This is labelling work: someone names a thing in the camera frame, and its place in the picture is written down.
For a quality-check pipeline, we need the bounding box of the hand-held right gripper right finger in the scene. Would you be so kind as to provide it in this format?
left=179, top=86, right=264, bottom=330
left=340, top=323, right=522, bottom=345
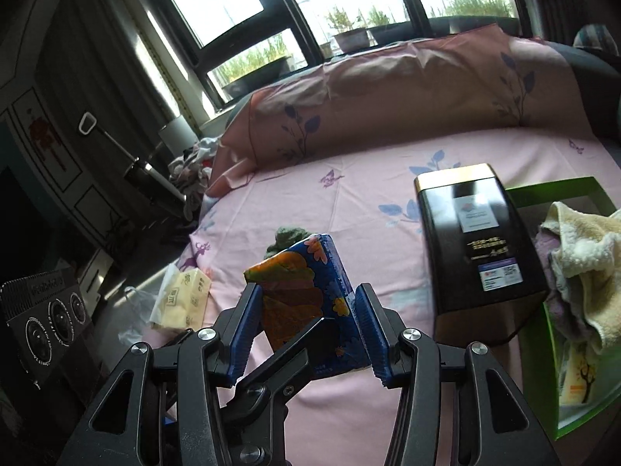
left=353, top=282, right=559, bottom=466

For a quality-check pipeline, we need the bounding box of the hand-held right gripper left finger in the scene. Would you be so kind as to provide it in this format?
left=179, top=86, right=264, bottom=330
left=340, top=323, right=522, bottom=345
left=63, top=282, right=265, bottom=466

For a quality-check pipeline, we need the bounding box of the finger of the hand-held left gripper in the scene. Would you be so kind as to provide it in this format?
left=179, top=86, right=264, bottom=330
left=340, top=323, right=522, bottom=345
left=220, top=315, right=339, bottom=466

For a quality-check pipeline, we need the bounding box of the blue floral tissue pack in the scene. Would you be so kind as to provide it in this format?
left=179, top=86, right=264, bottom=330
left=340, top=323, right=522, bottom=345
left=243, top=233, right=374, bottom=379

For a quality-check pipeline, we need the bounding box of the purple knitted cloth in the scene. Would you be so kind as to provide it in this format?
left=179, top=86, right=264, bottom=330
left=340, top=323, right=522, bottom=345
left=534, top=230, right=590, bottom=341

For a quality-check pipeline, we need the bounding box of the small tree print tissue pack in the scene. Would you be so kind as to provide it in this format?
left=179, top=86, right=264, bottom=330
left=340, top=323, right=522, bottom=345
left=558, top=340, right=607, bottom=406

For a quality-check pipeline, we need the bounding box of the yellow fleece towel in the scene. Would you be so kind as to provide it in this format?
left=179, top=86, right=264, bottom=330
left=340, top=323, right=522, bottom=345
left=538, top=201, right=621, bottom=355

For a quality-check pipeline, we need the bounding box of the green cardboard box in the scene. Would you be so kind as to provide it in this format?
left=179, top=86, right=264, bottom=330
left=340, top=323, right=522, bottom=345
left=505, top=176, right=621, bottom=442

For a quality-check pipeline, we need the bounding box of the large yellow tissue pack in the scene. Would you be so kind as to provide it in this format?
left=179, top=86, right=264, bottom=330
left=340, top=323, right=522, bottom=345
left=148, top=264, right=214, bottom=333

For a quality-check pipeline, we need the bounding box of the green cloth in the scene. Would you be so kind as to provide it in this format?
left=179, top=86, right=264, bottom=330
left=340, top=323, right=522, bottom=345
left=264, top=224, right=318, bottom=260

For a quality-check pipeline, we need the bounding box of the clear plastic bag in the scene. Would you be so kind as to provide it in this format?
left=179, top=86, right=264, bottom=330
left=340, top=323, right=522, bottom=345
left=118, top=286, right=161, bottom=345

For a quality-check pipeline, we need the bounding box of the black tea box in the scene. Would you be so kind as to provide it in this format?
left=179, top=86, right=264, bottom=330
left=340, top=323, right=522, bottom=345
left=413, top=162, right=551, bottom=348

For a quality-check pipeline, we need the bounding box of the pink floral bedsheet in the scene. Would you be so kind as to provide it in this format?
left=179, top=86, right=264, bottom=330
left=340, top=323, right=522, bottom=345
left=187, top=126, right=617, bottom=466

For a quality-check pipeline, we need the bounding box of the pile of clothes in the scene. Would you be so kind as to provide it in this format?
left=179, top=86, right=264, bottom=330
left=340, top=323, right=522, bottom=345
left=167, top=136, right=224, bottom=219

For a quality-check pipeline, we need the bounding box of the stick vacuum cleaner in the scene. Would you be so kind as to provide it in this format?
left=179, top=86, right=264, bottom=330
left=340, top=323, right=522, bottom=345
left=78, top=113, right=187, bottom=202

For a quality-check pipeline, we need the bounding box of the black speaker print box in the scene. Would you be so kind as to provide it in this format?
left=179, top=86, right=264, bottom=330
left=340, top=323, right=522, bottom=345
left=0, top=269, right=90, bottom=391

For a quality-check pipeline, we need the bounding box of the white cylinder container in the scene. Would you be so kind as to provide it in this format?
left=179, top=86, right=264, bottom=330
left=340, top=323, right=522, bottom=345
left=159, top=115, right=199, bottom=153

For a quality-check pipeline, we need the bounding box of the grey cabinet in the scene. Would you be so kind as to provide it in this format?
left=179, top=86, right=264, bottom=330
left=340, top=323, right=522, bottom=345
left=0, top=68, right=127, bottom=273

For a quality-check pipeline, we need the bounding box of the pink leaf print pillow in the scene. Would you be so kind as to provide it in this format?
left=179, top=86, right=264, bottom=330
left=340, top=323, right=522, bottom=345
left=206, top=24, right=583, bottom=200

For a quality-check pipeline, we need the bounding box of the long plant pot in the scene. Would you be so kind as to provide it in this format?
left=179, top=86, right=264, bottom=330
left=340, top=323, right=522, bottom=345
left=220, top=56, right=294, bottom=100
left=422, top=14, right=522, bottom=37

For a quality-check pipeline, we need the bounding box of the small plant pot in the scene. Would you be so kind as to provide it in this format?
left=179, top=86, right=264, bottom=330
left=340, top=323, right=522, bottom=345
left=331, top=26, right=369, bottom=54

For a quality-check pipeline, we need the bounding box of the grey sofa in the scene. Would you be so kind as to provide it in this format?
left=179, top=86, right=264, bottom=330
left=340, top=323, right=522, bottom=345
left=543, top=39, right=621, bottom=146

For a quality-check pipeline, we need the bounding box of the black framed window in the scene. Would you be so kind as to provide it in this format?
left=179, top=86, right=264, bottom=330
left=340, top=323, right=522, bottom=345
left=131, top=0, right=529, bottom=108

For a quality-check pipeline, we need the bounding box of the patterned cushion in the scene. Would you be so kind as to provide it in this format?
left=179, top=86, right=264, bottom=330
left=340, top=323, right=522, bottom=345
left=572, top=23, right=621, bottom=59

